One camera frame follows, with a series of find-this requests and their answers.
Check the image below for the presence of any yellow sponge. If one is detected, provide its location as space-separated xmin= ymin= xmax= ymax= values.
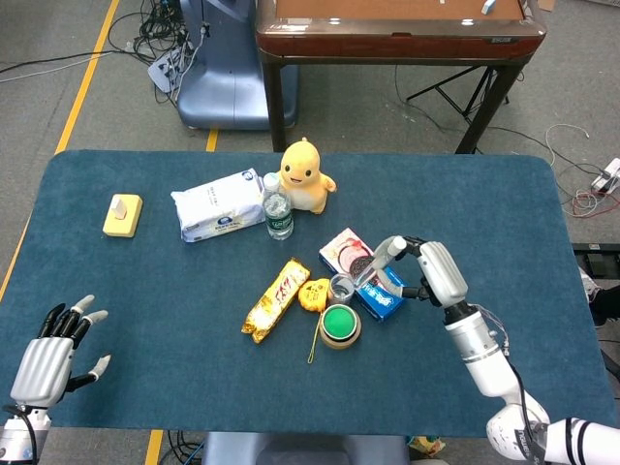
xmin=102 ymin=193 xmax=144 ymax=238

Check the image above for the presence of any yellow tape measure with strap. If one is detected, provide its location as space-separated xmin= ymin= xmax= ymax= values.
xmin=297 ymin=278 xmax=331 ymax=364

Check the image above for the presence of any red cable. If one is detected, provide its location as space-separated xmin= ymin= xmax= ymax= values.
xmin=571 ymin=188 xmax=620 ymax=217

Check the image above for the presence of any white power strip with plugs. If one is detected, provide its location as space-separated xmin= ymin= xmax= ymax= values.
xmin=147 ymin=50 xmax=184 ymax=93

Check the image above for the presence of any blue felt table mat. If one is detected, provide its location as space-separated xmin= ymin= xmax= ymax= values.
xmin=0 ymin=148 xmax=606 ymax=440

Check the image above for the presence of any brown mahjong table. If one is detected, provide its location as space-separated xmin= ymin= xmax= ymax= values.
xmin=255 ymin=0 xmax=547 ymax=155

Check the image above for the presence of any clear water bottle green label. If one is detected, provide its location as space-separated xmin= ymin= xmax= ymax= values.
xmin=262 ymin=172 xmax=295 ymax=241

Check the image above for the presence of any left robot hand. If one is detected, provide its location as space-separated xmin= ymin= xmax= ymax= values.
xmin=9 ymin=294 xmax=111 ymax=408

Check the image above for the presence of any clear glass jar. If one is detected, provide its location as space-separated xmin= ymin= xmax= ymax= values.
xmin=328 ymin=273 xmax=357 ymax=305

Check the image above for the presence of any grey robot torso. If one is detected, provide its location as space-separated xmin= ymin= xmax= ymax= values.
xmin=202 ymin=430 xmax=411 ymax=465

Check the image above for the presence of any yellow tape roll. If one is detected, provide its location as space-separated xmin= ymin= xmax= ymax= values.
xmin=318 ymin=309 xmax=362 ymax=351

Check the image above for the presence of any black metal frame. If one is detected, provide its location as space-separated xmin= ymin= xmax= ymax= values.
xmin=571 ymin=241 xmax=620 ymax=280

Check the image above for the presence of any gold biscuit package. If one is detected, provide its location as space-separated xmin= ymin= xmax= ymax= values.
xmin=240 ymin=258 xmax=311 ymax=344

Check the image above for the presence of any yellow plush dinosaur toy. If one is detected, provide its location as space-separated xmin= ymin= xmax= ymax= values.
xmin=278 ymin=137 xmax=337 ymax=215

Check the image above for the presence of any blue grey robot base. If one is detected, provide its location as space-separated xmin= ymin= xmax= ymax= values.
xmin=176 ymin=0 xmax=299 ymax=131

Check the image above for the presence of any clear glass test tube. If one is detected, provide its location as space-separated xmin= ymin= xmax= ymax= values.
xmin=356 ymin=236 xmax=407 ymax=291

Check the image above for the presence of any white tissue pack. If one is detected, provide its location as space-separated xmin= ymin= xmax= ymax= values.
xmin=170 ymin=168 xmax=267 ymax=243

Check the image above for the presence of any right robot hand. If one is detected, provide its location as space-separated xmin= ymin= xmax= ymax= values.
xmin=372 ymin=235 xmax=470 ymax=309

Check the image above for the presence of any black tripod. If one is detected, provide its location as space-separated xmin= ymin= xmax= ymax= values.
xmin=405 ymin=65 xmax=511 ymax=122

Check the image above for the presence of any blue cookie box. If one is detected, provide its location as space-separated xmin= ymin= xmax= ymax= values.
xmin=318 ymin=227 xmax=408 ymax=323

